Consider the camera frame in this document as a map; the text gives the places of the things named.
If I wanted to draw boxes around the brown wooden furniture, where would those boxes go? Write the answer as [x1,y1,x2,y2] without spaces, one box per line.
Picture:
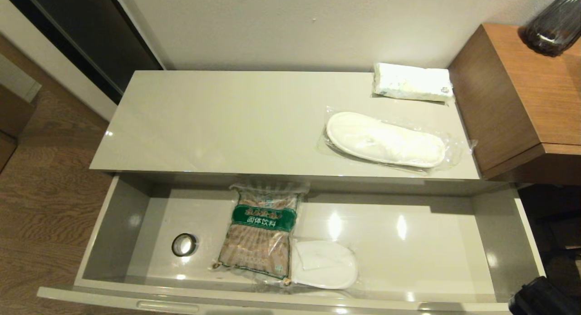
[0,86,37,170]

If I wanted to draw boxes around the black tape roll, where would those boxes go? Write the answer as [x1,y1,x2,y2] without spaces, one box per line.
[172,233,198,257]

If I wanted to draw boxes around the green labelled drink powder bag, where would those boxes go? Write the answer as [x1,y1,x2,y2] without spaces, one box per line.
[210,181,311,281]

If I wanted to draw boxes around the white tissue pack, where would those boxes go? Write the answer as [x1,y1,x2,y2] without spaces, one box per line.
[372,62,455,103]

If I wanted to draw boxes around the dark door panel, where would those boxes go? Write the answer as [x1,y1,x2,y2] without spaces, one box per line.
[0,0,165,106]

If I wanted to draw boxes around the glossy beige drawer cabinet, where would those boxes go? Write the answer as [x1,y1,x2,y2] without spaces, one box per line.
[90,70,482,183]

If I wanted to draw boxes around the dark glass vase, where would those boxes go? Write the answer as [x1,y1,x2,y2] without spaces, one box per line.
[517,0,581,58]

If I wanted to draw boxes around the white slippers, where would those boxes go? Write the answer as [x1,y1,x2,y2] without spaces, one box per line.
[317,105,478,176]
[290,239,360,290]

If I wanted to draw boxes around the brown wooden side cabinet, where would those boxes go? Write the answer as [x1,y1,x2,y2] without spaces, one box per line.
[448,24,581,186]

